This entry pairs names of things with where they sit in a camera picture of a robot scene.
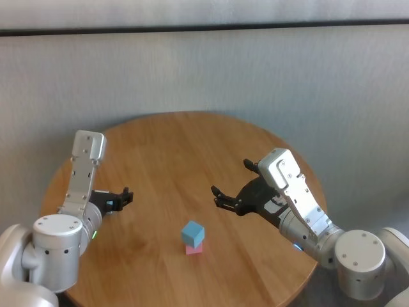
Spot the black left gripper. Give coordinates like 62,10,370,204
90,185,135,216

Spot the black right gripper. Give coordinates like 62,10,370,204
210,158,291,229

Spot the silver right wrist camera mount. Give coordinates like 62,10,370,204
258,147,334,244

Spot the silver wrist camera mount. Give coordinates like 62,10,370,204
57,129,107,222
258,147,334,244

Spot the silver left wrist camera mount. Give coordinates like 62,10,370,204
57,129,107,222

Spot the black wall rail strip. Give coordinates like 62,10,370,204
0,19,409,38

